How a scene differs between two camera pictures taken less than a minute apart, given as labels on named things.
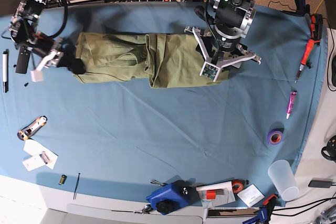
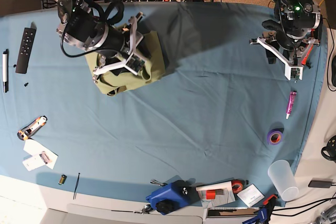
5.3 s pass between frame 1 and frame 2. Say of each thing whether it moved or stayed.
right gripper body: moved
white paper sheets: stayed
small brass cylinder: stayed
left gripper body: moved
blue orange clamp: stayed
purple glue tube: stayed
